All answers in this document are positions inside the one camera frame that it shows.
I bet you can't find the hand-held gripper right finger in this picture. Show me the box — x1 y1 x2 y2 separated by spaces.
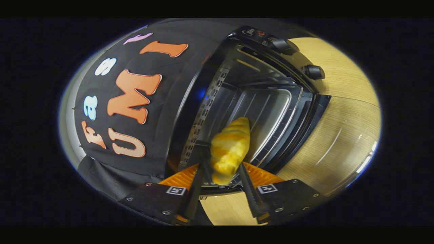
237 162 328 225

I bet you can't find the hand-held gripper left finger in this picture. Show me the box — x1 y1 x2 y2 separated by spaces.
119 159 213 225

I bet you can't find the black backdrop cloth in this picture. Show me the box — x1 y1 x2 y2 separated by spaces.
73 20 238 201

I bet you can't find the golden croissant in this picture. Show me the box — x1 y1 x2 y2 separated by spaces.
210 117 251 186

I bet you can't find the black toaster oven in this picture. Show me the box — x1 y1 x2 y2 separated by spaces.
166 25 382 199

